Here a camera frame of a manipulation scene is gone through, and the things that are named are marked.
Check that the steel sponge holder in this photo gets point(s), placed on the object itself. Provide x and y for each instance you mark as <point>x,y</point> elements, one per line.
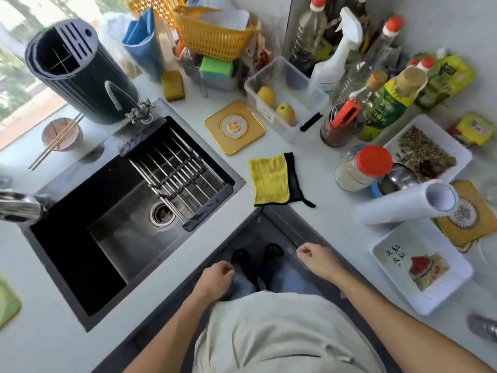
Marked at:
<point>217,83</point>

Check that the brown bowl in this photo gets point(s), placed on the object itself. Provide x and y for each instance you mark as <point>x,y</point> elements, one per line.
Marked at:
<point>64,135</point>

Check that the black clip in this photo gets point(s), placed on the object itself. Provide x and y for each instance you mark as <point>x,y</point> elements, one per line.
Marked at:
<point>311,122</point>

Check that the blue cloth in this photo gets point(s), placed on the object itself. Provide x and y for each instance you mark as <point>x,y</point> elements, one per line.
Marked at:
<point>143,46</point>

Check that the white spray bottle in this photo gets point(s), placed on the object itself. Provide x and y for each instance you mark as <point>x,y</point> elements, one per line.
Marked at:
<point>334,62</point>

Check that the small yellow packet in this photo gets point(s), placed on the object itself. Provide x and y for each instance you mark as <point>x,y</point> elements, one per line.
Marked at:
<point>473,130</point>

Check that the gold square coaster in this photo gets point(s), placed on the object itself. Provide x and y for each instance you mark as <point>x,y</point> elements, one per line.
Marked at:
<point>471,221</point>
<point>234,127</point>

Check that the person's left hand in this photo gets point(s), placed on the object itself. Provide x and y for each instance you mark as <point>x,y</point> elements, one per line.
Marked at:
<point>211,278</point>

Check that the green board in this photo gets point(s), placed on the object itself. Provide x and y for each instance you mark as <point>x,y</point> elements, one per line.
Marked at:
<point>7,302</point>

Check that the blue jeans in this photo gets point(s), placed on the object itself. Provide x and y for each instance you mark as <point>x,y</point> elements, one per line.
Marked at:
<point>289,279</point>

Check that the yellow plastic basket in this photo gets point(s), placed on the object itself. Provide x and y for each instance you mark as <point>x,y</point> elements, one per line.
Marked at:
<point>211,38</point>
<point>155,5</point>

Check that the person's left fingers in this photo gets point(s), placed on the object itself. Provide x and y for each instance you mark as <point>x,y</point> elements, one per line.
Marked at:
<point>226,276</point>

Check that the oil bottle with green label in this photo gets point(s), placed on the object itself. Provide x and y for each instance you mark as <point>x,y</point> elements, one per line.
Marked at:
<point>388,104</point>

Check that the small chrome tap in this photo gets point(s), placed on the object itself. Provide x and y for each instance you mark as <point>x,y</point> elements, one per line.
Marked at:
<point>134,106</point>

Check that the white plastic roll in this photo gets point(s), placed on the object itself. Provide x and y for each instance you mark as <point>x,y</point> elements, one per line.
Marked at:
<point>403,203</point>

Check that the yellow cloth with black edge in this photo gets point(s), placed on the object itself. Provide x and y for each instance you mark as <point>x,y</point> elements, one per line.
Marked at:
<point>270,180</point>

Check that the clear plastic container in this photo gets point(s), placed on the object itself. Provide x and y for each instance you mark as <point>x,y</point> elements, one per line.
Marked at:
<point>299,93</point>

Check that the large chrome faucet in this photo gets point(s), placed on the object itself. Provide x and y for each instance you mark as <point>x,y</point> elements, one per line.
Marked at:
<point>21,207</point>

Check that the small bottle with red cap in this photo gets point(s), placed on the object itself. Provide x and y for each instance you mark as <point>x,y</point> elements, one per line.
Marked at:
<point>425,64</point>

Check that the red peeler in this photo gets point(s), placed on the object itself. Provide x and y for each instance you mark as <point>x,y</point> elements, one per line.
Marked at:
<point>345,111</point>

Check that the grey metal object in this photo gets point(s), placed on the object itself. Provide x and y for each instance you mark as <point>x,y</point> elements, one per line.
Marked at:
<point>483,328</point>

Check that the person's right hand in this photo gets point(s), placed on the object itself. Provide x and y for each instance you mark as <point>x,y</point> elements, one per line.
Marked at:
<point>320,262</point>

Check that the person's left forearm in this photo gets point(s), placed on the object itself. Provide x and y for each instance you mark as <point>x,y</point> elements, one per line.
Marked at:
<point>171,334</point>

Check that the wooden chopstick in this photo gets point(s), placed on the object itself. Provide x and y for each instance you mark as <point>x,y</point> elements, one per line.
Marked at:
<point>54,148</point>
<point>58,139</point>

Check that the black left shoe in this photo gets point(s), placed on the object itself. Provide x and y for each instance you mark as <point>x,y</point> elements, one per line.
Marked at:
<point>240,258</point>

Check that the yellow lemon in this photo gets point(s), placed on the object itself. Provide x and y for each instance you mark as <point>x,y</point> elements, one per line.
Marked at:
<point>266,96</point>
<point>285,114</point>

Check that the steel bowl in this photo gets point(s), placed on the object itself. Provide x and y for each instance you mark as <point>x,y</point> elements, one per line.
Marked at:
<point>398,178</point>

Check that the clear bottle with red cap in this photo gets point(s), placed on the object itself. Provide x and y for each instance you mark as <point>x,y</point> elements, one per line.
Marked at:
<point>308,31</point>
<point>382,44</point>

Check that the yellow-green packet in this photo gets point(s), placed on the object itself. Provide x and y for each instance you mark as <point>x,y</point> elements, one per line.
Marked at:
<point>450,81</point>

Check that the person's right forearm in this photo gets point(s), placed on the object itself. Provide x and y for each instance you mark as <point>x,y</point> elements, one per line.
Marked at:
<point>403,326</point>

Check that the steel sink drain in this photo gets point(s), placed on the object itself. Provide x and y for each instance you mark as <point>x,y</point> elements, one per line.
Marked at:
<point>162,214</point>

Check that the dark grey knife holder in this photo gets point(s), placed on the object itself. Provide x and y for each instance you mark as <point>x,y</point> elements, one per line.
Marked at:
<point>97,85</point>

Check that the white tray with picture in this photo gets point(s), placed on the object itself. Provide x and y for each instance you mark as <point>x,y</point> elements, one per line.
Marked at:
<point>421,266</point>

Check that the green sponge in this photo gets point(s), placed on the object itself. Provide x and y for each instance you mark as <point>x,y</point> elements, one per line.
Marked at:
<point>216,68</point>

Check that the steel roll-up sink rack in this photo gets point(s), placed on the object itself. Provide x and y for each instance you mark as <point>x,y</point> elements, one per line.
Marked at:
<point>182,174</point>

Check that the beige shirt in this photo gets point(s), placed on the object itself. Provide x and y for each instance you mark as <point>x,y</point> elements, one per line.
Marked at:
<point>283,334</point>

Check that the person's right thumb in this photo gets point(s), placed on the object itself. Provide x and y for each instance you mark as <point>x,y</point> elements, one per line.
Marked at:
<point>305,249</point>

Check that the clear bottle with tan cap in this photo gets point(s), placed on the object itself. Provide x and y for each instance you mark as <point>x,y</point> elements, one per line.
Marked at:
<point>367,91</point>

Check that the black right shoe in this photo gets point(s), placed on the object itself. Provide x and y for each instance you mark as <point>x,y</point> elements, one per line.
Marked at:
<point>273,252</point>

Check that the black shoe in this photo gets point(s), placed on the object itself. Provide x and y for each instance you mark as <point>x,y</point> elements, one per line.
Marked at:
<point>273,252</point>
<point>240,258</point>

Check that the glass jar with red lid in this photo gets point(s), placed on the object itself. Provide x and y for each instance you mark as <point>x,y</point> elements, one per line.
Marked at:
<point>365,166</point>

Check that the white tray with spices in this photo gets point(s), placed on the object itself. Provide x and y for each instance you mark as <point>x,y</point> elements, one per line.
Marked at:
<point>427,151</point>

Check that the dark jar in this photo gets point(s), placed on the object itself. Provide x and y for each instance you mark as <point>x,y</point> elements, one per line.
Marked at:
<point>337,133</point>

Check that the black kitchen sink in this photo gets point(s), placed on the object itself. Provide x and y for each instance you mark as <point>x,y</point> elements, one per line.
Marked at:
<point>77,244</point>

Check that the yellow sponge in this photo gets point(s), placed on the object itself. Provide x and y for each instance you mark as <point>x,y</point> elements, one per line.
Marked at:
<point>172,86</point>

